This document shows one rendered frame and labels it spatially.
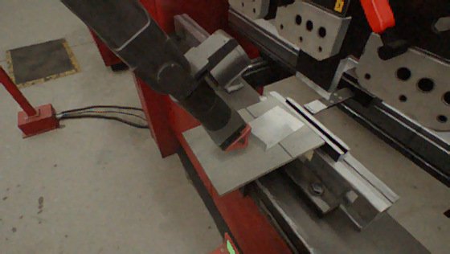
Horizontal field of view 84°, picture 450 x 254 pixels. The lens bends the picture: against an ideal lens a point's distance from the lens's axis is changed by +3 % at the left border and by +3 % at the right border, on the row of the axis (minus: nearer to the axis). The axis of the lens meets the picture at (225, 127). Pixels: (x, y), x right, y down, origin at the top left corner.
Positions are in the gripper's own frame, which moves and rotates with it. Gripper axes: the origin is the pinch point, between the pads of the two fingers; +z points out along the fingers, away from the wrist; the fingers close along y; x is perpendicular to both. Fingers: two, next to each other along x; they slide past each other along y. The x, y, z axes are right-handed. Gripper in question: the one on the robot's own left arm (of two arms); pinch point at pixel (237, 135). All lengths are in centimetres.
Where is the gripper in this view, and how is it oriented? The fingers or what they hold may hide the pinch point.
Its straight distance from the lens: 51.7
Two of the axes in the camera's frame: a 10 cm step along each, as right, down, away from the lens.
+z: 4.5, 4.1, 7.9
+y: -5.0, -6.2, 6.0
